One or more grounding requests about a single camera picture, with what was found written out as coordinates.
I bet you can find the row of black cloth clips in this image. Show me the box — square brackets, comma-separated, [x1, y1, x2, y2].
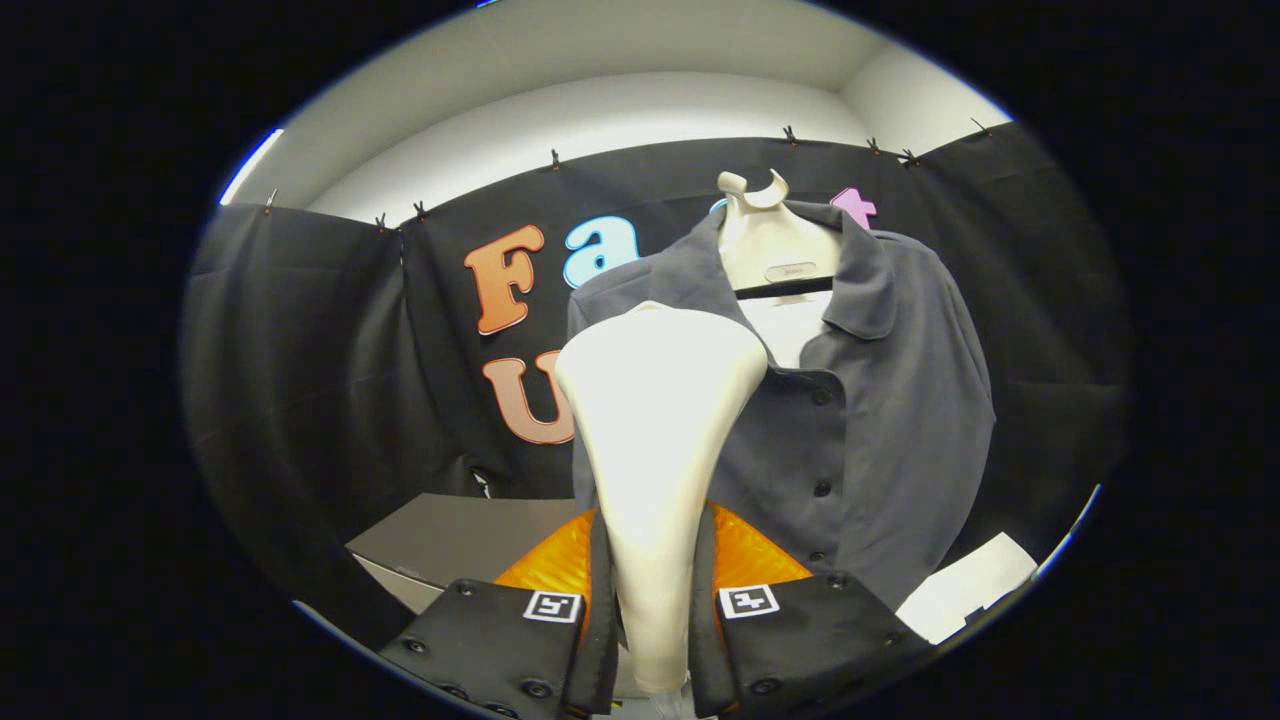
[262, 118, 991, 233]

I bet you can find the grey collared shirt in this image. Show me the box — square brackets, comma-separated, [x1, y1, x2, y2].
[567, 200, 998, 613]

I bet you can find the grey drawer cabinet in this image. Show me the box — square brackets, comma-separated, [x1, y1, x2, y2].
[345, 492, 601, 616]

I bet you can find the white garment steamer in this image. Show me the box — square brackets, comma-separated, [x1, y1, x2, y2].
[553, 300, 771, 698]

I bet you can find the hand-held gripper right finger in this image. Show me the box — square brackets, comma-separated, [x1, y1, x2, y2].
[688, 502, 936, 719]

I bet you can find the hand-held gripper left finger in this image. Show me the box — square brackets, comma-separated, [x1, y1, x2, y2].
[378, 505, 623, 720]

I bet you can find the black backdrop cloth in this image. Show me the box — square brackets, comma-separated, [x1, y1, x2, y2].
[180, 120, 1131, 651]

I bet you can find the white paper sheet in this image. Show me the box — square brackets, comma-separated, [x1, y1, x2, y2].
[895, 532, 1039, 646]

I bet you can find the ceiling light strip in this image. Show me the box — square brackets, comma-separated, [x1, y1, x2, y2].
[218, 128, 286, 206]

